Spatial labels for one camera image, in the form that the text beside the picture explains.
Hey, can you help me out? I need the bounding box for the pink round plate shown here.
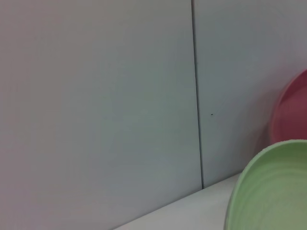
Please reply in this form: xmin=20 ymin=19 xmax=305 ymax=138
xmin=270 ymin=69 xmax=307 ymax=146

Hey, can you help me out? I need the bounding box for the green round plate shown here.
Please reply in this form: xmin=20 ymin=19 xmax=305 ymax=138
xmin=224 ymin=139 xmax=307 ymax=230

